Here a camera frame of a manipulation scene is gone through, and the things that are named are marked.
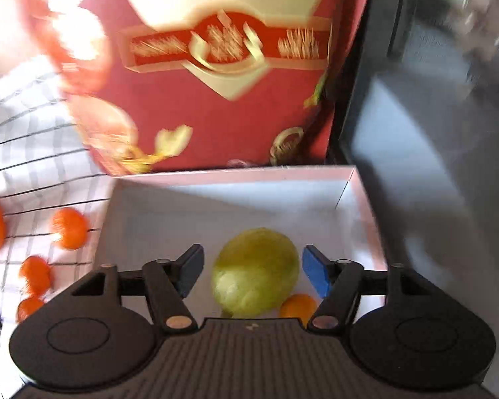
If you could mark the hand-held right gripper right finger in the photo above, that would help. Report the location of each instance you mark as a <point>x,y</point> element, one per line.
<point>316,275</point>

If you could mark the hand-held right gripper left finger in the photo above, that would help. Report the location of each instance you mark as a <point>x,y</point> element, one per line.
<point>189,273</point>

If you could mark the small orange mandarin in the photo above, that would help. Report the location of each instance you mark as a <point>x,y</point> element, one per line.
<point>298,305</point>
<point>35,274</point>
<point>28,307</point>
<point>68,228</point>

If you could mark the pink cardboard box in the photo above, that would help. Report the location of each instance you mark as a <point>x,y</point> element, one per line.
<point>183,216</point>

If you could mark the yellow-green citrus fruit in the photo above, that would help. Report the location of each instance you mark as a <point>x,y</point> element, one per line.
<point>253,274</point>

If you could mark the red printed bag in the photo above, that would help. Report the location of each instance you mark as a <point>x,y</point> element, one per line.
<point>241,112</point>

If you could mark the white checked cloth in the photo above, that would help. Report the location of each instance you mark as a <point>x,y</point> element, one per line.
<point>33,153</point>

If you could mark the black glass-sided computer case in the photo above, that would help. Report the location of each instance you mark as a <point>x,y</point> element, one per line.
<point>420,112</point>

